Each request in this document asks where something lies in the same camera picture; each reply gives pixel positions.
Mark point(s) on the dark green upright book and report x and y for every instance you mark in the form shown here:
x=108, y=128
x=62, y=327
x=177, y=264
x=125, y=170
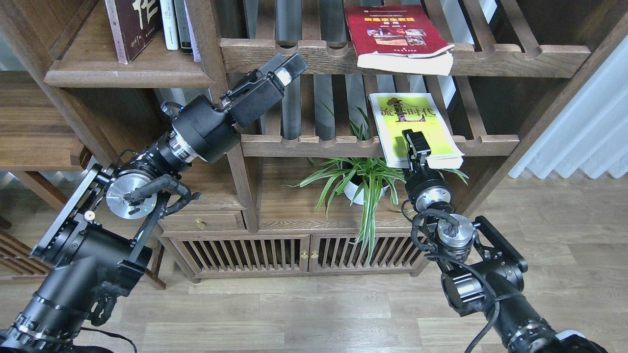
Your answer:
x=183, y=26

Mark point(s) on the dark maroon book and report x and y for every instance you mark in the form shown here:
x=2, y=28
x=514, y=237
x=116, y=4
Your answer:
x=134, y=23

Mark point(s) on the red book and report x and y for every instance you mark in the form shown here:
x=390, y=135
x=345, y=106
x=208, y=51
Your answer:
x=398, y=39

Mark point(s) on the brass drawer knob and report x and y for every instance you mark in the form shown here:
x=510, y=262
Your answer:
x=200, y=223

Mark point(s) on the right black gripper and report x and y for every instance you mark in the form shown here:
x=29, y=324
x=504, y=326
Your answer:
x=426, y=188

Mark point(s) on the yellow green book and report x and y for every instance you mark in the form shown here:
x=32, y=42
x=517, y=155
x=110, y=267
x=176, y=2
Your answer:
x=395, y=112

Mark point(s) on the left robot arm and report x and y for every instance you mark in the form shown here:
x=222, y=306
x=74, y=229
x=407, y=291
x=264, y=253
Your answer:
x=96, y=244

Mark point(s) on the dark wooden bookshelf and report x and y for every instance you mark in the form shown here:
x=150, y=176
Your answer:
x=520, y=68

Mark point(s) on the thin white upright book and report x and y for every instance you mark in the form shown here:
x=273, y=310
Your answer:
x=193, y=41

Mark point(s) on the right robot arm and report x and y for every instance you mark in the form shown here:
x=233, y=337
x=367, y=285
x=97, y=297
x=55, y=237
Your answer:
x=481, y=270

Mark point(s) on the white curtain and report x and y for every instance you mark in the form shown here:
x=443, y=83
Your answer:
x=591, y=134

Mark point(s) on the wooden slatted chair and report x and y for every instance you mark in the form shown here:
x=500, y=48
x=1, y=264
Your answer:
x=15, y=257

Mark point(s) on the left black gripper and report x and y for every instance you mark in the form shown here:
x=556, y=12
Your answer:
x=201, y=130

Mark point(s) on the white plant pot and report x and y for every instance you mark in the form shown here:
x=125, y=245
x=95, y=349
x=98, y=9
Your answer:
x=359, y=186

